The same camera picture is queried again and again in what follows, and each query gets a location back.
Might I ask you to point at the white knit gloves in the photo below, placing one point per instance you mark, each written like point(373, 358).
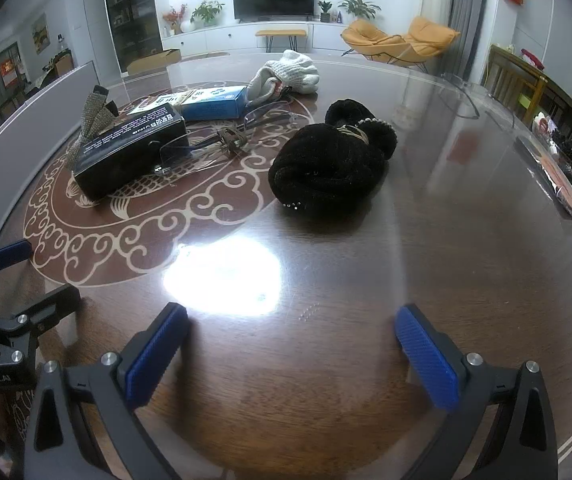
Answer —
point(291, 70)

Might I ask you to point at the clear water bottle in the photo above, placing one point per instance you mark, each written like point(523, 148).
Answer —
point(60, 42)

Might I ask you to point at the yellow lounge chair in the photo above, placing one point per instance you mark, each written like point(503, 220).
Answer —
point(380, 40)

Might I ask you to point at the small potted plant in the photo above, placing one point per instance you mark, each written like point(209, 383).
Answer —
point(325, 12)

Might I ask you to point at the black flat television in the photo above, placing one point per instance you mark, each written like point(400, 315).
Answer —
point(273, 0)

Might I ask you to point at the blue and white box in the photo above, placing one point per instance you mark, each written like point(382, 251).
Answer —
point(216, 102)

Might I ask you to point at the red flowers in vase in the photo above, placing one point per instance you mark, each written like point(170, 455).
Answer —
point(173, 17)

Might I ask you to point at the light grey panel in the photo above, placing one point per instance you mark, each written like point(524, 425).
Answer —
point(21, 135)

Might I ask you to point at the clear bag with orange card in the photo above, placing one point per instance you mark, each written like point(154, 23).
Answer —
point(563, 185)

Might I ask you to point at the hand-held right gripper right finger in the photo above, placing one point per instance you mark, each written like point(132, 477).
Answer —
point(425, 355)

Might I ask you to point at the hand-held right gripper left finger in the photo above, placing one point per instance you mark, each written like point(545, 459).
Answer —
point(158, 355)

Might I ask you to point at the silver glitter bow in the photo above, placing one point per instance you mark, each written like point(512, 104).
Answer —
point(91, 115)

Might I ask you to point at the wooden slatted chair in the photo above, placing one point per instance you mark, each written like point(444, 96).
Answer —
point(513, 82)

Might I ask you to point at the dark wooden patterned desktop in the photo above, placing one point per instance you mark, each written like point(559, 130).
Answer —
point(345, 270)

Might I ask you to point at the rimless eyeglasses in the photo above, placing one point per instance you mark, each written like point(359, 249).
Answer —
point(181, 150)

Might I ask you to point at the wooden bench with metal legs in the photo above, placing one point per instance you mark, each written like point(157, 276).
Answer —
point(281, 32)

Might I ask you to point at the dark glass bookcase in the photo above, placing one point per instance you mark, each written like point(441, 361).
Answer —
point(131, 15)

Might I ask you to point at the large green potted plant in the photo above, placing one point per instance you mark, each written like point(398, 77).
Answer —
point(358, 7)

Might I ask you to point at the round white vase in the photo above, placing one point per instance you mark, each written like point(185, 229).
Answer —
point(187, 26)

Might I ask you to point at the black rectangular box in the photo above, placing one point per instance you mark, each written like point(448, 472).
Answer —
point(126, 155)

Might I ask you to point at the cardboard box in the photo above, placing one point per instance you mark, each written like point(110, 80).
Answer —
point(153, 60)

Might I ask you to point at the grey curtain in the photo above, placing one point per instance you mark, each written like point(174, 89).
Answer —
point(470, 10)

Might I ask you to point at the white television cabinet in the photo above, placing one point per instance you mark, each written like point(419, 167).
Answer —
point(226, 37)

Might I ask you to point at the bushy green potted plant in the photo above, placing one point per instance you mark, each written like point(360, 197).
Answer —
point(207, 12)

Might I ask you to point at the red door poster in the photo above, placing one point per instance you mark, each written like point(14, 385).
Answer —
point(7, 71)

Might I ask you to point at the framed wall painting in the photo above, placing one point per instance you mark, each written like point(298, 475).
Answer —
point(39, 32)

